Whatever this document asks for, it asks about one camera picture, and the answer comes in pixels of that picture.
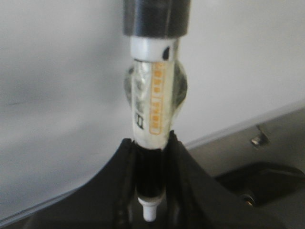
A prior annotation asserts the white dry-erase marker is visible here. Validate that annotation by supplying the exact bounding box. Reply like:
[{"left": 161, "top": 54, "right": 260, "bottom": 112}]
[{"left": 128, "top": 36, "right": 186, "bottom": 222}]

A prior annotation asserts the white whiteboard with aluminium frame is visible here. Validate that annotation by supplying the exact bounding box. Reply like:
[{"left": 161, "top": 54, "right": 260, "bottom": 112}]
[{"left": 0, "top": 0, "right": 305, "bottom": 226}]

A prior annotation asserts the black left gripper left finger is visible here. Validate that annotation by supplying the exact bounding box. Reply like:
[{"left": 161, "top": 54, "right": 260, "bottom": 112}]
[{"left": 0, "top": 138, "right": 136, "bottom": 229}]

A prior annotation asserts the black marker cap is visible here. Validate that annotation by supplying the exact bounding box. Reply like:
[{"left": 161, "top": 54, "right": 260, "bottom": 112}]
[{"left": 123, "top": 0, "right": 191, "bottom": 39}]

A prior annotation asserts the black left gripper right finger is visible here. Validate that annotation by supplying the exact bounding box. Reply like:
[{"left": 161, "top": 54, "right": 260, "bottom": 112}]
[{"left": 166, "top": 133, "right": 285, "bottom": 229}]

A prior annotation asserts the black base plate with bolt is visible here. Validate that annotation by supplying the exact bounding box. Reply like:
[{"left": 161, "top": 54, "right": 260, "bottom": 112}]
[{"left": 215, "top": 162, "right": 305, "bottom": 207}]

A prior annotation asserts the metal bracket screw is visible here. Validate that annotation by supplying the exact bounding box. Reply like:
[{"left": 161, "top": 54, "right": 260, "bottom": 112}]
[{"left": 250, "top": 125, "right": 270, "bottom": 148}]

